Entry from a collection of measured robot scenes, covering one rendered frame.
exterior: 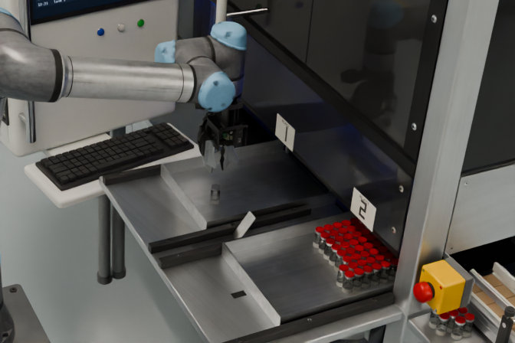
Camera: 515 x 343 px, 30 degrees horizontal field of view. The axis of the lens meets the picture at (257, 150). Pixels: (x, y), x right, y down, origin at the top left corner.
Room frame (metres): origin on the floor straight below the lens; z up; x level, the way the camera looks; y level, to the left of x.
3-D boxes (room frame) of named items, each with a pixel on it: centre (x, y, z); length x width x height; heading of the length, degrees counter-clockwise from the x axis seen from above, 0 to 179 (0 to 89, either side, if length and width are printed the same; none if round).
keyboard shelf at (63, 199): (2.16, 0.39, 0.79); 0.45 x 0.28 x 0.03; 131
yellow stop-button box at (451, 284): (1.47, -0.38, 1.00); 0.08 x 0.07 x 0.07; 120
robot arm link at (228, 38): (1.84, 0.08, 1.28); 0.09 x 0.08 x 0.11; 119
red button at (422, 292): (1.45, -0.34, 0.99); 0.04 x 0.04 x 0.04; 30
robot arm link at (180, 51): (1.77, 0.16, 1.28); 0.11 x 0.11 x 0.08; 29
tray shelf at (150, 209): (1.74, -0.01, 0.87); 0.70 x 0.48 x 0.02; 30
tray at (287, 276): (1.63, -0.16, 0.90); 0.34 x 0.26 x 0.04; 120
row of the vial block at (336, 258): (1.65, -0.19, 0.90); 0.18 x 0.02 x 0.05; 30
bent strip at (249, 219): (1.70, 0.06, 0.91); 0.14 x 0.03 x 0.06; 119
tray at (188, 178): (1.92, 0.02, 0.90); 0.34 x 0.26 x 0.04; 120
